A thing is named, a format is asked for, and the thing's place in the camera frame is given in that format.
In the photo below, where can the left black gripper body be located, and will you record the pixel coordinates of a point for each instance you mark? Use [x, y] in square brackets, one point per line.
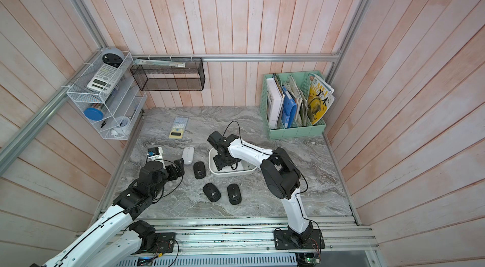
[168, 174]

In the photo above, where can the yellow blue calculator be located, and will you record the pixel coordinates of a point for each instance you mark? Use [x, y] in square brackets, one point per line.
[178, 128]

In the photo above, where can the aluminium rail base frame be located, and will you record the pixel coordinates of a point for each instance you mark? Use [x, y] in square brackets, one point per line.
[250, 242]

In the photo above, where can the blue folder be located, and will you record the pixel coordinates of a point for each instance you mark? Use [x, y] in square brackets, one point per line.
[289, 109]

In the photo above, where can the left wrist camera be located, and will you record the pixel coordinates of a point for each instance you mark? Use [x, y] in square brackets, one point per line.
[155, 154]

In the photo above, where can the round grey black speaker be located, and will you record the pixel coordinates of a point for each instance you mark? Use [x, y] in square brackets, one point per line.
[113, 57]

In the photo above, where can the white computer mouse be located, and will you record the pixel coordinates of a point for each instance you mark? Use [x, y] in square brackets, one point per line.
[188, 155]

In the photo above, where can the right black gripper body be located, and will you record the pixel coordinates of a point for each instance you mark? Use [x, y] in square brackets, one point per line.
[221, 162]

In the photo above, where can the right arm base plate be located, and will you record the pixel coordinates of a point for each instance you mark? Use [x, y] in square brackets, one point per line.
[289, 240]

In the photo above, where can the black mouse with logo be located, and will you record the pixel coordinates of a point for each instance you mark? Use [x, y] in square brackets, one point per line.
[234, 194]

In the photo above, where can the yellow art magazine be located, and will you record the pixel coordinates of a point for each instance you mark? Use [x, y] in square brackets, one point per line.
[320, 98]

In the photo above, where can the white cup on shelf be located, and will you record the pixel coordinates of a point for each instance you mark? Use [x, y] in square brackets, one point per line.
[120, 127]

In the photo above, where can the black ribbed mouse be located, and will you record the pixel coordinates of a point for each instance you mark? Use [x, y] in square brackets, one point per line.
[199, 170]

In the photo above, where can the white plastic storage box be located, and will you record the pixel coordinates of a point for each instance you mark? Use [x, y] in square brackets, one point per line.
[241, 169]

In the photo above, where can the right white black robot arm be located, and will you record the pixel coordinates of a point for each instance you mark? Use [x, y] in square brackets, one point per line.
[282, 178]

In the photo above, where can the thick white book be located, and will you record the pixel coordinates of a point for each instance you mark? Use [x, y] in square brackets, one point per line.
[274, 102]

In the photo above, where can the flat packet on basket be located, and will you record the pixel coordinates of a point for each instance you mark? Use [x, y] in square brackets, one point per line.
[159, 63]

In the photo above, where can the blue lid container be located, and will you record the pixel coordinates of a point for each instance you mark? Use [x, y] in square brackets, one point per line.
[94, 112]

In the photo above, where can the green plastic file crate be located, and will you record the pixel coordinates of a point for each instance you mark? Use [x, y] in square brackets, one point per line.
[303, 82]

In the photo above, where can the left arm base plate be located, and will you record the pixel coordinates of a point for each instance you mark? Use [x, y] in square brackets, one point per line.
[160, 242]

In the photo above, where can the white wire wall shelf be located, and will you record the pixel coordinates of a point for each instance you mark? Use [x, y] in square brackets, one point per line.
[126, 99]

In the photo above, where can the black mesh wall basket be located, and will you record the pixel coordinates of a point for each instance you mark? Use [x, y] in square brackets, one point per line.
[161, 78]

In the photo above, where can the white grey desk calculator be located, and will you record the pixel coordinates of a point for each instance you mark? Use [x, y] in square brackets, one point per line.
[105, 79]

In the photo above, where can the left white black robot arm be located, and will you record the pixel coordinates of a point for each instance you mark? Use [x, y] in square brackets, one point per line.
[118, 233]

